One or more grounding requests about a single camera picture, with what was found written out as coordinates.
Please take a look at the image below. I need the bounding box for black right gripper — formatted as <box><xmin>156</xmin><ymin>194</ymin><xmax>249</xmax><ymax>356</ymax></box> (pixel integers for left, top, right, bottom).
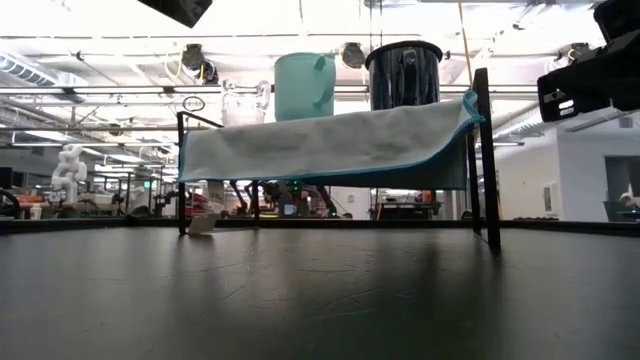
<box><xmin>537</xmin><ymin>29</ymin><xmax>640</xmax><ymax>124</ymax></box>

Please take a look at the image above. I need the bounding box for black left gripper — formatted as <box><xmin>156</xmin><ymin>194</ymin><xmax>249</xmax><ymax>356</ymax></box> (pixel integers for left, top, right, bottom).
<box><xmin>137</xmin><ymin>0</ymin><xmax>214</xmax><ymax>29</ymax></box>

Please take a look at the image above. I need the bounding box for clear glass cup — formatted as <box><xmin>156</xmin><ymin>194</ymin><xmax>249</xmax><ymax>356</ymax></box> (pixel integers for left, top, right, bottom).
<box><xmin>219</xmin><ymin>78</ymin><xmax>272</xmax><ymax>127</ymax></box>

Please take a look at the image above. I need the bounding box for teal plastic mug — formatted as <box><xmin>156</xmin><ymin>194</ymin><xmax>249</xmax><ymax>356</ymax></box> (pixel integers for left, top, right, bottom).
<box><xmin>273</xmin><ymin>52</ymin><xmax>337</xmax><ymax>122</ymax></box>

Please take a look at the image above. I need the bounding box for dark blue speckled enamel mug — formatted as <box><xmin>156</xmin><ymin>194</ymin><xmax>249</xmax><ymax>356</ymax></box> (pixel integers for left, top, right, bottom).
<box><xmin>364</xmin><ymin>40</ymin><xmax>445</xmax><ymax>111</ymax></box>

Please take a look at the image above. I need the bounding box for white paper tag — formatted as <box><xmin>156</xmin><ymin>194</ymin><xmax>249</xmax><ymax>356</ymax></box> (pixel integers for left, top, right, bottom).
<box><xmin>187</xmin><ymin>179</ymin><xmax>226</xmax><ymax>236</ymax></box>

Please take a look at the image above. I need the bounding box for black ceiling camera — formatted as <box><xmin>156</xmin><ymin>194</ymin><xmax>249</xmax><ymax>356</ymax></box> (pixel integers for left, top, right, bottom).
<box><xmin>341</xmin><ymin>42</ymin><xmax>366</xmax><ymax>70</ymax></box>
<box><xmin>180</xmin><ymin>43</ymin><xmax>206</xmax><ymax>71</ymax></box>

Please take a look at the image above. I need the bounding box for yellow cable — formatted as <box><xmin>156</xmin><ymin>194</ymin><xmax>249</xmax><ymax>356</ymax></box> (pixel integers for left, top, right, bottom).
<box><xmin>457</xmin><ymin>0</ymin><xmax>475</xmax><ymax>92</ymax></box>

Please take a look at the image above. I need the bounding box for black metal shelf frame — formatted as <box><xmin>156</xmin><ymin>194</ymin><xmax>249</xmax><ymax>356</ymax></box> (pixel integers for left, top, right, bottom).
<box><xmin>175</xmin><ymin>67</ymin><xmax>502</xmax><ymax>249</ymax></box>

